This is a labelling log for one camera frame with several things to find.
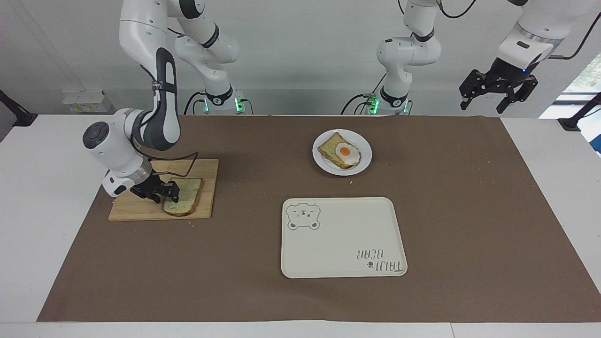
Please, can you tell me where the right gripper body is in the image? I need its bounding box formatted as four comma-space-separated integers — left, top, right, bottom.
131, 173, 160, 196

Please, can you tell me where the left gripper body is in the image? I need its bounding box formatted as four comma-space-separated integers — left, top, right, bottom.
487, 56, 537, 89

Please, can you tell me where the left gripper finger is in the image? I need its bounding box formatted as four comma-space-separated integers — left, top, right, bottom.
496, 75, 539, 115
459, 69, 494, 111

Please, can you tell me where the bread slice with green spread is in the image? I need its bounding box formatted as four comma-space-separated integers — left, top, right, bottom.
162, 177, 204, 217

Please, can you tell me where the white round plate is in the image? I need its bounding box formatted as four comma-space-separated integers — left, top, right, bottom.
312, 129, 373, 177

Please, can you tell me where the wooden cutting board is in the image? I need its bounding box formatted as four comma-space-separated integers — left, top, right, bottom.
108, 159, 220, 222

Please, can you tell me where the black stand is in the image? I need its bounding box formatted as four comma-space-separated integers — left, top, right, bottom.
557, 92, 601, 132
0, 89, 39, 128

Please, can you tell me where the white and yellow box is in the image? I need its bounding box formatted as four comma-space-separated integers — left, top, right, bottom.
62, 90, 114, 114

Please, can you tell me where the fried egg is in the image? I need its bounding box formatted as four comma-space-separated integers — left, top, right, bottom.
334, 143, 362, 166

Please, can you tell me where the toasted bread slice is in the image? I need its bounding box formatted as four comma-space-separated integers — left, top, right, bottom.
317, 132, 362, 170

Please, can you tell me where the cream tray with bear print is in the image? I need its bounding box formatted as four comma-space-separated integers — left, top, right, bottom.
281, 197, 408, 279

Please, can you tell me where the black cable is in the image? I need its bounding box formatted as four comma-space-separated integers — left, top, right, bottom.
183, 91, 208, 115
435, 0, 481, 20
134, 150, 199, 179
341, 73, 388, 115
548, 13, 601, 61

